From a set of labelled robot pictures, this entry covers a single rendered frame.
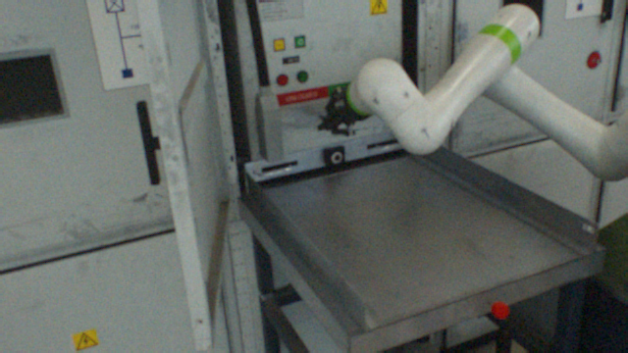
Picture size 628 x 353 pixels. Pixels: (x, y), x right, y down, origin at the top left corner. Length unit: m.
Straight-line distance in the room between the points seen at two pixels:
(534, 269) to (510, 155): 0.82
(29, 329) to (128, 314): 0.24
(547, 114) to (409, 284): 0.67
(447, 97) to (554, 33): 0.81
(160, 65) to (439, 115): 0.62
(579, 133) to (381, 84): 0.65
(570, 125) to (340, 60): 0.64
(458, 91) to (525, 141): 0.82
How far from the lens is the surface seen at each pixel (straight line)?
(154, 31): 0.89
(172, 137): 0.92
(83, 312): 1.69
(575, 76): 2.17
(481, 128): 1.95
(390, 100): 1.24
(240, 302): 1.80
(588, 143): 1.69
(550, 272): 1.32
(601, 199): 2.50
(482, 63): 1.41
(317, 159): 1.72
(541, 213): 1.48
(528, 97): 1.67
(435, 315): 1.17
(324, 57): 1.67
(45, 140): 1.49
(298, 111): 1.63
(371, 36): 1.73
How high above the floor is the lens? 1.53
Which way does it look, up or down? 23 degrees down
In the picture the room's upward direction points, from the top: 4 degrees counter-clockwise
